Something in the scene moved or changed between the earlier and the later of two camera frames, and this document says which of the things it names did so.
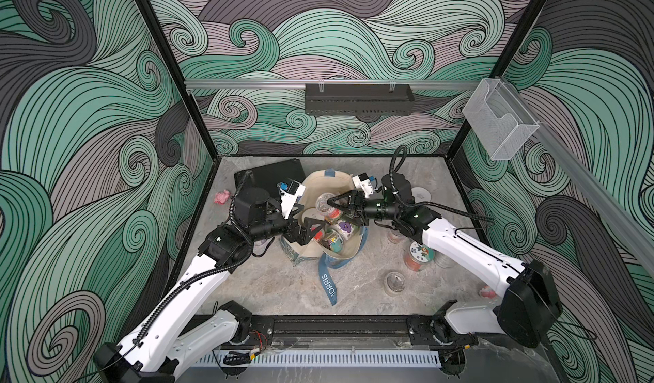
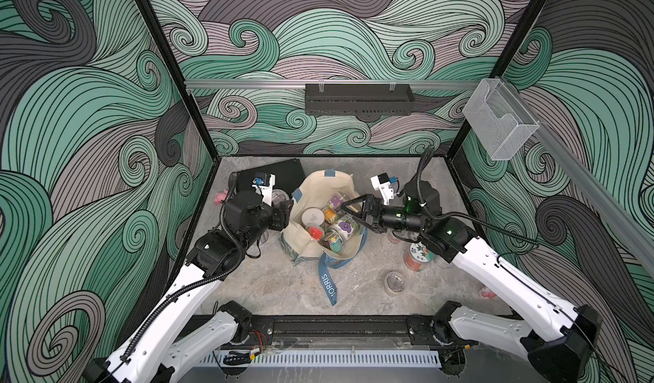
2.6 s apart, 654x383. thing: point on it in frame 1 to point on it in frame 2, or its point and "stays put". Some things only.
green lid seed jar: x=418 y=255 stays put
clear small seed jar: x=393 y=282 stays put
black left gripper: x=300 y=237 to x=278 y=216
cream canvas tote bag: x=339 y=238 stays put
